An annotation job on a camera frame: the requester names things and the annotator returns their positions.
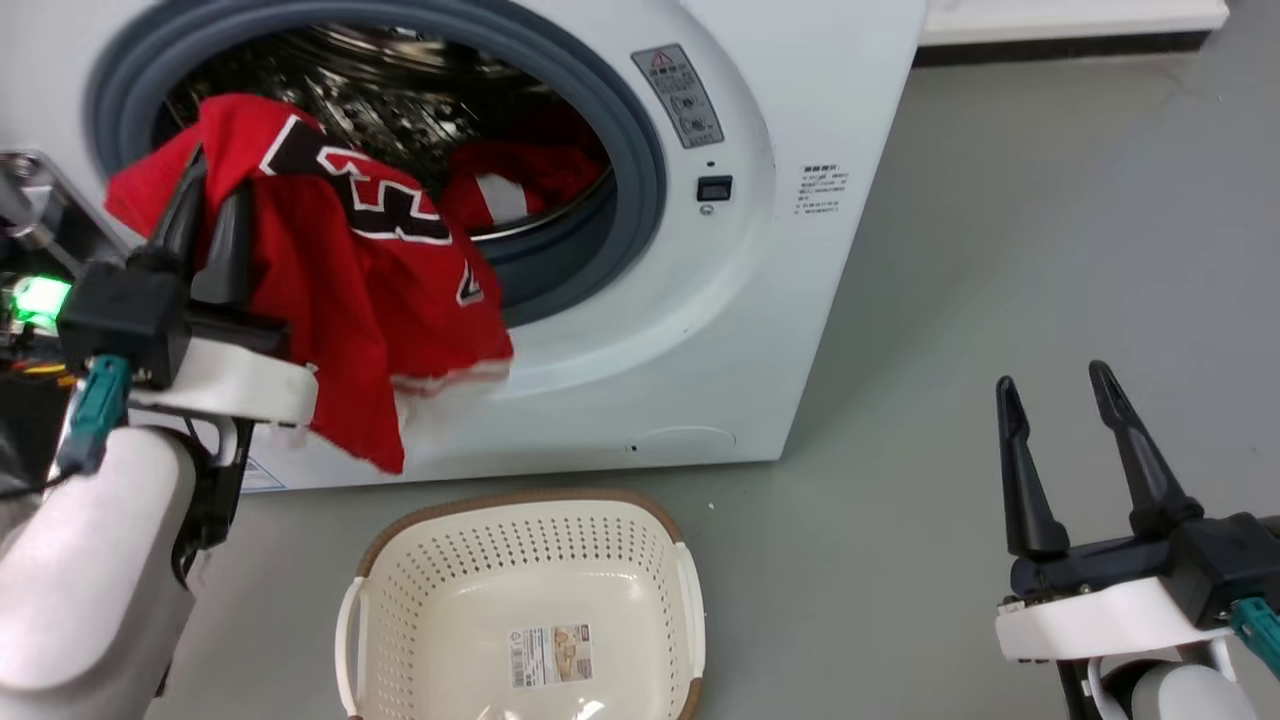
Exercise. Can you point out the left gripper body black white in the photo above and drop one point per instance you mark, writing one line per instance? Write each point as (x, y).
(125, 315)

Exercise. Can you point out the chrome washing machine door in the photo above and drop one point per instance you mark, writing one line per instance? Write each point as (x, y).
(60, 215)

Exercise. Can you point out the teal connector of gripper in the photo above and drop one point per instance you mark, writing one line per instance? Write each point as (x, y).
(98, 405)
(1262, 628)

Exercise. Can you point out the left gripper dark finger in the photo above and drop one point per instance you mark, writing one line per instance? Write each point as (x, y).
(228, 260)
(178, 225)

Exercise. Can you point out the grey rubber door gasket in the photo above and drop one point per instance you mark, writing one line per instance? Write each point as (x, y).
(640, 170)

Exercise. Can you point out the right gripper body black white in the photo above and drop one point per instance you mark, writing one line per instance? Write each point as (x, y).
(1220, 560)

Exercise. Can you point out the grey warning sticker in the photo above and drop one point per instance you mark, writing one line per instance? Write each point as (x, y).
(678, 95)

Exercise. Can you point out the teal connector of left gripper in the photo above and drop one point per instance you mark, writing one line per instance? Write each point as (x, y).
(98, 405)

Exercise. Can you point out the paper product label sticker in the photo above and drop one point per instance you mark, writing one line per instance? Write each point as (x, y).
(550, 655)

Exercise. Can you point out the red garment with white patch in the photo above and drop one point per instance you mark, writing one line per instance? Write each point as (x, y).
(540, 165)

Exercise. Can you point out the teal connector of right gripper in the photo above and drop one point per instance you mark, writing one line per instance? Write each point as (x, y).
(1262, 628)

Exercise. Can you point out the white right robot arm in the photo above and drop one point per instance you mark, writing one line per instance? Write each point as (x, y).
(1190, 695)

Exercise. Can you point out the white ledge with black strip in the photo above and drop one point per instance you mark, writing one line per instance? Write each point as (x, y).
(1070, 18)

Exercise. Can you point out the steel washing machine drum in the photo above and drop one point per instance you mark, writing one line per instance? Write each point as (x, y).
(400, 100)

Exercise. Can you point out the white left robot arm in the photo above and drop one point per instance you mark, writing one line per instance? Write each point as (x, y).
(90, 560)

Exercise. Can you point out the white front-load washing machine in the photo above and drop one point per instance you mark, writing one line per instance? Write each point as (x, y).
(720, 330)

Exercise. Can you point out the black door latch socket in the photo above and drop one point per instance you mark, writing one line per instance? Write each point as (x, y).
(715, 189)

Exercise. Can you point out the cream perforated laundry basket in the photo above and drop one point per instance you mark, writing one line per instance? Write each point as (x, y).
(600, 560)

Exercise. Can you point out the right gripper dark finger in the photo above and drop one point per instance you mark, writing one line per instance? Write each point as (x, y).
(1028, 500)
(1145, 480)

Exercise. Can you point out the red jersey with black lettering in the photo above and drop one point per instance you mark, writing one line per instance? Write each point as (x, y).
(330, 290)

